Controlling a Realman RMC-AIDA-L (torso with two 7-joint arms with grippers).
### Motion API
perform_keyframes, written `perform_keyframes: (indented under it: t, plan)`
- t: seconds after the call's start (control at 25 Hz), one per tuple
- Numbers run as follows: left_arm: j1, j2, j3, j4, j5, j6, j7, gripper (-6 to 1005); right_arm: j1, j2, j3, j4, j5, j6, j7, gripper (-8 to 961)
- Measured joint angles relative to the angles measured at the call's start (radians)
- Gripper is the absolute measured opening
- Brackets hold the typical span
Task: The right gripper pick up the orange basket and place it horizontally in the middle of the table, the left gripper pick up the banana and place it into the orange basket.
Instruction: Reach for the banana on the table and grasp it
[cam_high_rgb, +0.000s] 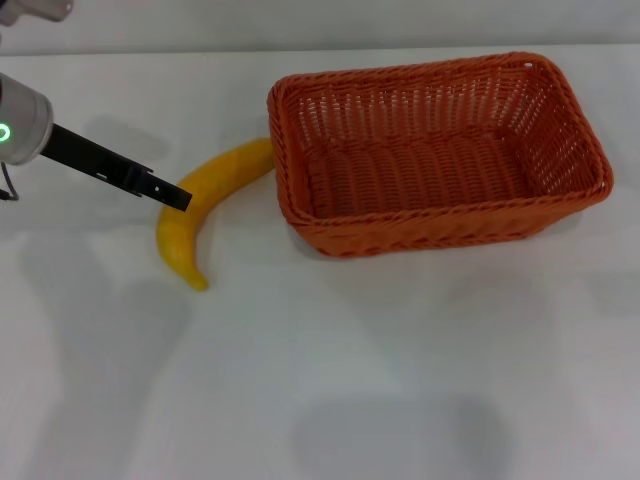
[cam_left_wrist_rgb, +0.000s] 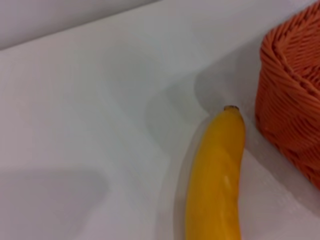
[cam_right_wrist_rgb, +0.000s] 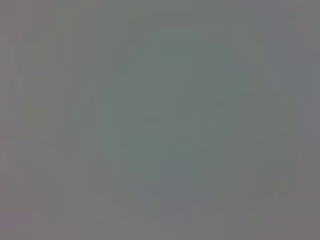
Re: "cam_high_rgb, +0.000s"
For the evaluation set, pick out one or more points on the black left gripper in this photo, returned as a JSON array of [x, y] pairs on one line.
[[95, 157]]

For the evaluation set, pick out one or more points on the yellow banana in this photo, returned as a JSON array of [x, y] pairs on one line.
[[225, 170]]

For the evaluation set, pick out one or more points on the orange woven rectangular basket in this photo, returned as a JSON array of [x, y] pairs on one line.
[[425, 170]]

